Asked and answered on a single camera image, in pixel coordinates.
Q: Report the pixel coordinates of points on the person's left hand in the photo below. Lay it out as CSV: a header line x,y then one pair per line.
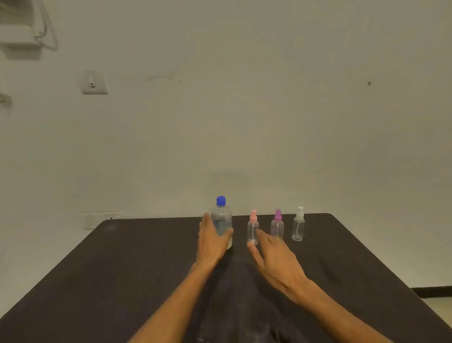
x,y
210,247

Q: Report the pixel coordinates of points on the person's right hand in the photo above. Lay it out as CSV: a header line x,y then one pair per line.
x,y
279,265

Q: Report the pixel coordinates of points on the large clear plastic bottle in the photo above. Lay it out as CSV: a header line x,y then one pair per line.
x,y
223,216

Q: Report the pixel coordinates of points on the small yellowish bottle purple sticker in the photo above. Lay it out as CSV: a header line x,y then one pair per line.
x,y
277,228

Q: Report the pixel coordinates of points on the small plain clear bottle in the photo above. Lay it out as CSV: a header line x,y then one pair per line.
x,y
298,229

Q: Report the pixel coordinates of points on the small bottle with pink sticker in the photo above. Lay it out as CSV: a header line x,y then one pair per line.
x,y
253,231

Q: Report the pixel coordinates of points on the blue bottle cap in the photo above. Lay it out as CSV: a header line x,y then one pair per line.
x,y
221,201

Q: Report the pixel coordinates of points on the purple spray cap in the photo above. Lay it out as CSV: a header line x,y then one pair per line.
x,y
278,215

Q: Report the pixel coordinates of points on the pink spray cap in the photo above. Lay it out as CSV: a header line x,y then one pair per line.
x,y
253,216

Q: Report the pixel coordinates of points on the white spray cap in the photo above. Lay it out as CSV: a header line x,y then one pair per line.
x,y
300,213

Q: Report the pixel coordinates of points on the person's left forearm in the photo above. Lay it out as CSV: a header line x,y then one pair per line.
x,y
173,307

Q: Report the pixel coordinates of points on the person's right forearm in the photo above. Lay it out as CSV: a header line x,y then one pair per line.
x,y
335,314

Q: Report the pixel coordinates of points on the black skirting board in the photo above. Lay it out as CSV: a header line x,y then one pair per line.
x,y
432,292

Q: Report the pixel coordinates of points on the white wall socket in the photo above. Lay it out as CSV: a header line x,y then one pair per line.
x,y
100,219

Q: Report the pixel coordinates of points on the white wall switch plate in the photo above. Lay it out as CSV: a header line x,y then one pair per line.
x,y
94,82

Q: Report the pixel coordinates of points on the white wall box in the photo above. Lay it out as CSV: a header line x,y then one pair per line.
x,y
17,35

